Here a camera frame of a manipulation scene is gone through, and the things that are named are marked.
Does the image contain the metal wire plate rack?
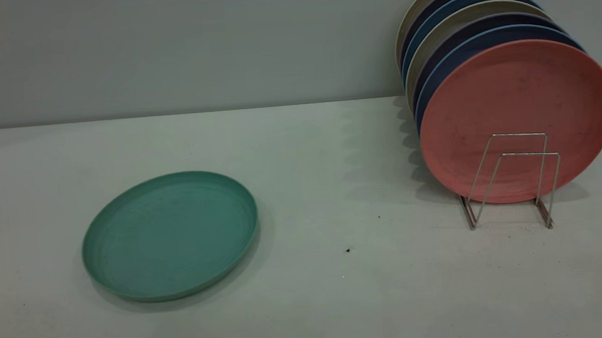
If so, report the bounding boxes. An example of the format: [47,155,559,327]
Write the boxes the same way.
[454,130,567,235]

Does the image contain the pink round plate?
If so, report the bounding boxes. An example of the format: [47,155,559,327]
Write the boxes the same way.
[414,34,602,209]

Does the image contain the navy blue round plate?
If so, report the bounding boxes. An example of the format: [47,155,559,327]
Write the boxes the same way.
[410,20,589,134]

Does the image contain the green round plate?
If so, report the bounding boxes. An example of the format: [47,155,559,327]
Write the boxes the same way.
[77,166,264,307]

